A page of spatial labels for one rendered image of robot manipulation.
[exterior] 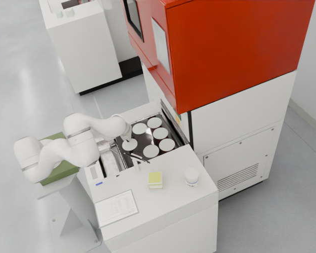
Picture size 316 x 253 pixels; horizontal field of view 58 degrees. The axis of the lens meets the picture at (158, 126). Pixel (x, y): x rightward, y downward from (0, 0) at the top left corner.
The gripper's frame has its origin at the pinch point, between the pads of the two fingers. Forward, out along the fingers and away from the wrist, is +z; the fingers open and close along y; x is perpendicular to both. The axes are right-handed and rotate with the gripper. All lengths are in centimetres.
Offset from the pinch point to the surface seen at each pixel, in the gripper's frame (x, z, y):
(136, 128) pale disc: 2.3, 5.3, -6.4
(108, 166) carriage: -10.9, -5.5, 21.3
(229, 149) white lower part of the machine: 64, 19, 5
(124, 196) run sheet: 5.8, -23.9, 39.6
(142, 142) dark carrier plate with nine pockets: 8.2, 0.4, 4.2
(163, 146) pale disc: 22.0, -1.2, 7.4
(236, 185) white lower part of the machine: 72, 69, 23
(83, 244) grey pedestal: -52, 65, 74
